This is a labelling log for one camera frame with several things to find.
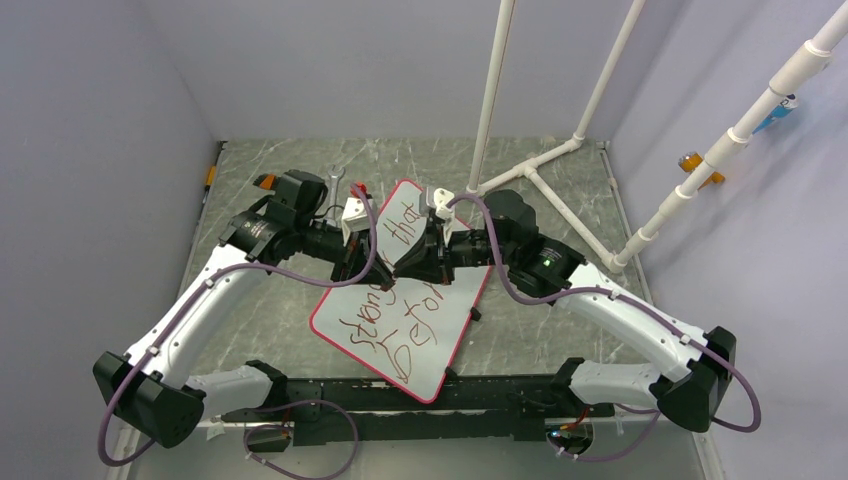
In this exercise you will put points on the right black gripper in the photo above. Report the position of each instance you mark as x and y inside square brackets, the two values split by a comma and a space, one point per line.
[430, 258]

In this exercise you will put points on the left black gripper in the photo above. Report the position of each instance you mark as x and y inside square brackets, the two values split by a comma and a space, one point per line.
[355, 255]

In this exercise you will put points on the red framed whiteboard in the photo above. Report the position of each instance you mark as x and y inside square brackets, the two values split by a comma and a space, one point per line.
[408, 335]

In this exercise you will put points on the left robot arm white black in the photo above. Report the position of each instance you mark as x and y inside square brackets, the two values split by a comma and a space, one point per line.
[151, 386]

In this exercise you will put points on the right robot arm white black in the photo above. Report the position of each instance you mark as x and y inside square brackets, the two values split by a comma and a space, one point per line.
[687, 370]

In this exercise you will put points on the silver open-end wrench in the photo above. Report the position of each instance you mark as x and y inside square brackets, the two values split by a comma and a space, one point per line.
[335, 174]

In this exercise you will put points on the orange black small object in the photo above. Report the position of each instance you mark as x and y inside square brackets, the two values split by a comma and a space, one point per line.
[266, 181]

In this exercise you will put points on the white PVC pipe right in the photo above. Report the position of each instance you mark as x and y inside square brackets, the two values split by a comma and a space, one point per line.
[812, 56]

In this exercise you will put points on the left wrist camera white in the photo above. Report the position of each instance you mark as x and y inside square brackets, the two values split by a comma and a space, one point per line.
[355, 217]

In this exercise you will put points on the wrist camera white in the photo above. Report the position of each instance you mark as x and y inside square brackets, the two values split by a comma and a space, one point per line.
[355, 217]
[440, 218]

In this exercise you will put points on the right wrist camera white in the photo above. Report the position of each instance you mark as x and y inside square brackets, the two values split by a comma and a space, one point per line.
[440, 218]

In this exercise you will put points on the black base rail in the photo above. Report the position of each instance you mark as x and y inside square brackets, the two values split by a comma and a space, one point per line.
[519, 407]

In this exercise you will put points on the white PVC pipe frame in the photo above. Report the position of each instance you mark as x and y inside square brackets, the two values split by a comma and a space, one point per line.
[542, 97]

